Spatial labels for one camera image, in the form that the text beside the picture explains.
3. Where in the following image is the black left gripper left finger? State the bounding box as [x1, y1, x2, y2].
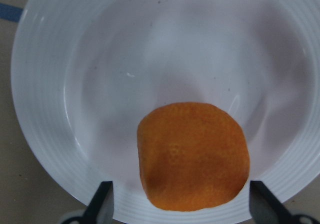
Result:
[83, 181, 114, 224]

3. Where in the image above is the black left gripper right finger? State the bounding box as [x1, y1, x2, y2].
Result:
[249, 180, 297, 224]

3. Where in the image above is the orange fruit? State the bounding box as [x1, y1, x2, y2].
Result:
[137, 102, 250, 212]

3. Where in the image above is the white ribbed plate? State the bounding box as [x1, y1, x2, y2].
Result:
[11, 0, 320, 224]

